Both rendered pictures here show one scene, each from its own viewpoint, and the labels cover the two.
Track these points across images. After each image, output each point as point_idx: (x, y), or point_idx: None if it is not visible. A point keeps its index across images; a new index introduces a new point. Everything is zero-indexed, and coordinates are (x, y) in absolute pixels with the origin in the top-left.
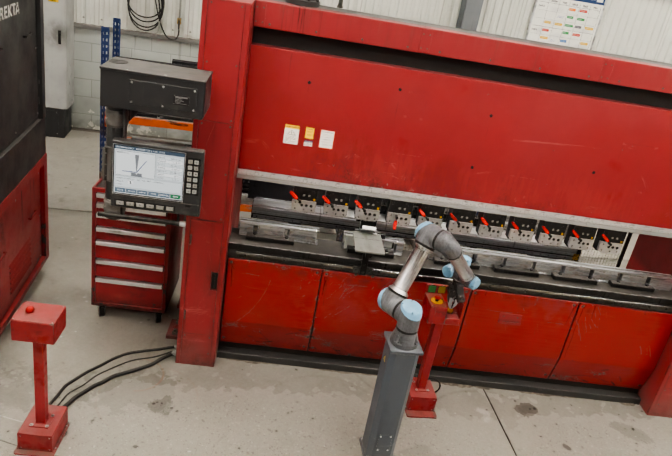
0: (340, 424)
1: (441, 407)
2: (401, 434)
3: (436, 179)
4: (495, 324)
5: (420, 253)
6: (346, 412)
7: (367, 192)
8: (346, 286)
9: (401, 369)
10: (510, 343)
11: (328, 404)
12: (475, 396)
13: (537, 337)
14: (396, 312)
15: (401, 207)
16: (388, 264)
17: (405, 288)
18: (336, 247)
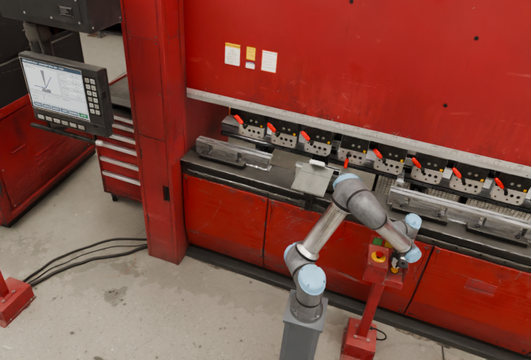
0: (265, 354)
1: (383, 358)
2: None
3: (397, 116)
4: (461, 288)
5: (333, 212)
6: (277, 341)
7: (316, 124)
8: (292, 218)
9: (298, 339)
10: (479, 311)
11: (264, 328)
12: (429, 354)
13: (515, 313)
14: (295, 277)
15: (355, 144)
16: None
17: (312, 250)
18: (287, 177)
